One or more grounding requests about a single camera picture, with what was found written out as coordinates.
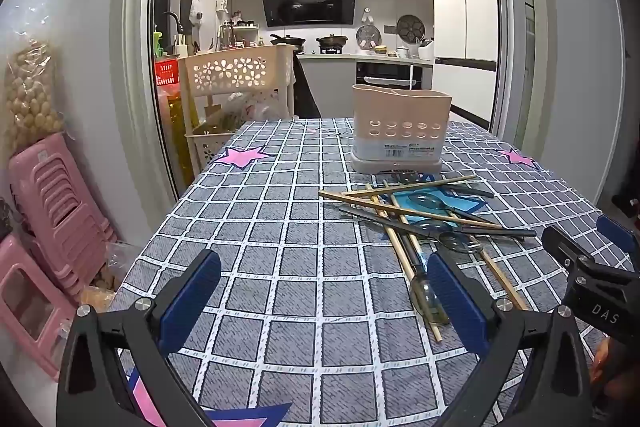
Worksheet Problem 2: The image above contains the grey checked star tablecloth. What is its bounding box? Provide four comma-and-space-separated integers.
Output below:
107, 117, 636, 427

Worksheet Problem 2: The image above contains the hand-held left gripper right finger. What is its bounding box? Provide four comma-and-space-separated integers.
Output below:
426, 251, 593, 427

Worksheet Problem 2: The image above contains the person's right hand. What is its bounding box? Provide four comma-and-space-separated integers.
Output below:
591, 337, 613, 383

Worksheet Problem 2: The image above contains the beige plastic utensil holder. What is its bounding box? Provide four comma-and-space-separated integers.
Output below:
349, 84, 453, 175

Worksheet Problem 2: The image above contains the round metal steamer rack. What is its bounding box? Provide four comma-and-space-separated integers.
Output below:
356, 24, 382, 52

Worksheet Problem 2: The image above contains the black kitchen faucet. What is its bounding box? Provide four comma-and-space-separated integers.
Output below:
164, 12, 187, 48

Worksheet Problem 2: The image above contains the clear bag of beige beans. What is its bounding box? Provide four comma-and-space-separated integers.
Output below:
4, 39, 66, 152

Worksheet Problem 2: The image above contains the spice rack with jars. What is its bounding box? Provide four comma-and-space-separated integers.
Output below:
220, 22, 261, 50

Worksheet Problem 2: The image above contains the red plastic basket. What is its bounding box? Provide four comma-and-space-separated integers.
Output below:
154, 59, 180, 88

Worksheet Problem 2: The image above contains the stack of pink plastic stools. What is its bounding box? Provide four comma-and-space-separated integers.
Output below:
7, 132, 118, 303

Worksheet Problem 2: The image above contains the pink plastic stool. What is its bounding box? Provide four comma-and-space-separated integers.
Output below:
0, 234, 81, 383

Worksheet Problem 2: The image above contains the clear plastic bag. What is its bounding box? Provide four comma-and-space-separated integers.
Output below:
80, 242, 136, 313

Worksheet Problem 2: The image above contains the beige flower-cutout trolley cart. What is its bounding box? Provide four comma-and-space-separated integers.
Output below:
177, 44, 296, 175

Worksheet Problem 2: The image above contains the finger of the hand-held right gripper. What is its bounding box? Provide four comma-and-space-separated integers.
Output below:
542, 225, 640, 295
597, 214, 640, 264

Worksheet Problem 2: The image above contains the black range hood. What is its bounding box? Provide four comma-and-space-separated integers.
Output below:
259, 0, 358, 28

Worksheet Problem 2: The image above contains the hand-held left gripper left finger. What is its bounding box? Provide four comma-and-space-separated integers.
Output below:
56, 248, 222, 427

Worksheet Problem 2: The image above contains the round dark baking pan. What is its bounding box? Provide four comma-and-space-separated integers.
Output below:
396, 14, 426, 44

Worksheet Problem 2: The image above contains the black built-in oven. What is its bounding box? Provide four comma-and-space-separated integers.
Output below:
356, 61, 433, 95

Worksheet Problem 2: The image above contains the wooden chopstick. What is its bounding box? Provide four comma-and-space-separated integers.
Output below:
447, 209, 530, 312
319, 175, 479, 200
382, 179, 418, 283
365, 184, 445, 343
319, 192, 502, 230

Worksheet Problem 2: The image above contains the dark chopstick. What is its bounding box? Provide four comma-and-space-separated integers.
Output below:
339, 206, 443, 240
386, 214, 501, 235

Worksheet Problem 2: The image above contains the yellow oil bottle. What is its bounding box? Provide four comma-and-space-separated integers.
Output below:
167, 94, 193, 178

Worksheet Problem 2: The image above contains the white refrigerator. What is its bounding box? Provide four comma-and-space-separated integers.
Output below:
432, 0, 501, 128

